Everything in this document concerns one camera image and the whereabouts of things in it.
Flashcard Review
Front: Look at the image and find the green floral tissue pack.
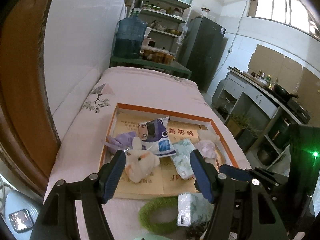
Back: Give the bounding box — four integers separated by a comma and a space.
177, 193, 214, 227

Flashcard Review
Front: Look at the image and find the green patterned tissue pack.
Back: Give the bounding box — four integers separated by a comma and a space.
170, 139, 195, 180

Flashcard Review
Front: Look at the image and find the plush doll in lilac dress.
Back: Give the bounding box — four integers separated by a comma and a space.
194, 129, 220, 164

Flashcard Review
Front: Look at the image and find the white plush rabbit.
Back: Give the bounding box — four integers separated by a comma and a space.
125, 137, 160, 183

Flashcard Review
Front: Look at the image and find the purple fabric pouch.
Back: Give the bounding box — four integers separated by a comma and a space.
101, 131, 137, 154

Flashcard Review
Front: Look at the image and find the pink bed quilt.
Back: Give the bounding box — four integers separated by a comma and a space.
48, 67, 249, 239

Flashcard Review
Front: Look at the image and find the orange rimmed cardboard box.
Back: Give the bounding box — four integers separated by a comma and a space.
106, 103, 239, 200

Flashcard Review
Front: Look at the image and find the blue cartoon tissue pack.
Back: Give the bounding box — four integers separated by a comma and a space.
137, 116, 176, 158

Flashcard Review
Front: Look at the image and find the grey kitchen counter cabinet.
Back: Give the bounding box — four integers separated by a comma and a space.
212, 67, 302, 170

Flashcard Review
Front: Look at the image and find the brown wooden headboard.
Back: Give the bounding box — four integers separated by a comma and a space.
1, 0, 61, 196

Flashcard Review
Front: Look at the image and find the smartphone on stool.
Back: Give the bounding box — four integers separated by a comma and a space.
8, 209, 34, 233

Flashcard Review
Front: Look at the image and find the green low table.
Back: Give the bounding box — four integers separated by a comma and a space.
110, 56, 192, 79

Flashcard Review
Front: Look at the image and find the black wok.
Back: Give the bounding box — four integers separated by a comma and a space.
273, 84, 299, 102

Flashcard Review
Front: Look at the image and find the dark grey refrigerator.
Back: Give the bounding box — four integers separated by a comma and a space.
177, 17, 226, 90

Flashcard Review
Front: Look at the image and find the blue water jug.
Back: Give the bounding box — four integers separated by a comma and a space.
113, 8, 147, 59

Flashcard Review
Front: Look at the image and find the white metal shelf rack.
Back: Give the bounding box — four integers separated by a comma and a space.
127, 0, 193, 55

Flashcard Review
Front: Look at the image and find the window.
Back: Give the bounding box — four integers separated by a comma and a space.
248, 0, 319, 39

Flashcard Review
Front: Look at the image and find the green fuzzy ring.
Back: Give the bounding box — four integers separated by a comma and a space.
138, 196, 186, 235

